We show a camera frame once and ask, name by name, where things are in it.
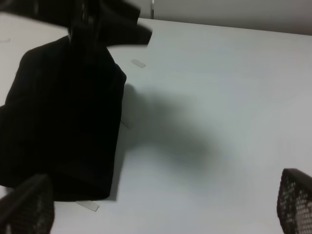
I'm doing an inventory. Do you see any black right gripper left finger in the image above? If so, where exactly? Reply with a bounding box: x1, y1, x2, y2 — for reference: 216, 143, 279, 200
0, 175, 55, 234

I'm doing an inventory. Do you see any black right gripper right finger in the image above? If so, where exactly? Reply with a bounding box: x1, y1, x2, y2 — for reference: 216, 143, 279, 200
276, 168, 312, 234

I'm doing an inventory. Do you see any black short sleeve shirt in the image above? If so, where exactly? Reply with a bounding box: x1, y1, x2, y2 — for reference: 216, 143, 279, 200
0, 37, 126, 201

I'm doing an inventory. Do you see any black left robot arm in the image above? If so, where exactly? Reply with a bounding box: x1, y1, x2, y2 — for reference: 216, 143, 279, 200
0, 0, 152, 47

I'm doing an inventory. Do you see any clear tape piece front centre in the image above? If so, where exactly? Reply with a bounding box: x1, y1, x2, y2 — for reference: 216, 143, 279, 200
76, 200, 99, 212

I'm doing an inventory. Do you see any clear tape piece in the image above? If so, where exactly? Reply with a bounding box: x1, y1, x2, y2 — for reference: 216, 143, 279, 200
76, 200, 99, 212
131, 59, 146, 68

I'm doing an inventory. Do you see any clear tape piece front right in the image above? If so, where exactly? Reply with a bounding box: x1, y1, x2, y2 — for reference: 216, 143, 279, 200
131, 59, 146, 68

